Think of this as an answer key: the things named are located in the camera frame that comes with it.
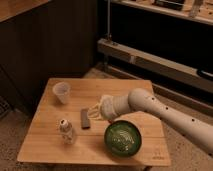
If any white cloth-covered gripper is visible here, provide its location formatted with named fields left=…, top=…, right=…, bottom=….
left=88, top=95, right=130, bottom=121

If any small clear plastic bottle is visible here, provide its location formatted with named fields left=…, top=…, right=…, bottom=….
left=59, top=119, right=75, bottom=144

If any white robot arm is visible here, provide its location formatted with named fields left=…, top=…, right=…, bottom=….
left=87, top=88, right=213, bottom=158

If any dark brown rectangular bar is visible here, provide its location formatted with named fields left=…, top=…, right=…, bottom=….
left=81, top=108, right=90, bottom=129

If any green glass bowl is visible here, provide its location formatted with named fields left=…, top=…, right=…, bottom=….
left=104, top=120, right=142, bottom=157

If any wooden low table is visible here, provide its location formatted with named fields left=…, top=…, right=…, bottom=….
left=17, top=78, right=171, bottom=166

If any clear plastic cup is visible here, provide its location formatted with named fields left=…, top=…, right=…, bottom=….
left=52, top=82, right=70, bottom=104

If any metal vertical pole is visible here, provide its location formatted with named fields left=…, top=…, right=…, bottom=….
left=107, top=0, right=111, bottom=42

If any long wooden bench beam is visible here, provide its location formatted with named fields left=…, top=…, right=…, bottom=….
left=97, top=39, right=213, bottom=93

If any upper wooden shelf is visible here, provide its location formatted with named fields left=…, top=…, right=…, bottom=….
left=112, top=0, right=213, bottom=26

